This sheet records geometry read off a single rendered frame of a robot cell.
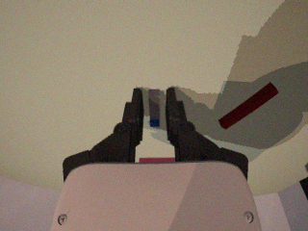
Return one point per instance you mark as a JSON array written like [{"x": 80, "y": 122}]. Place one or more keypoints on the small blue block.
[{"x": 154, "y": 122}]

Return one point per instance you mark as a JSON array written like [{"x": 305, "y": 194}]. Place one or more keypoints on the pink rod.
[{"x": 151, "y": 160}]

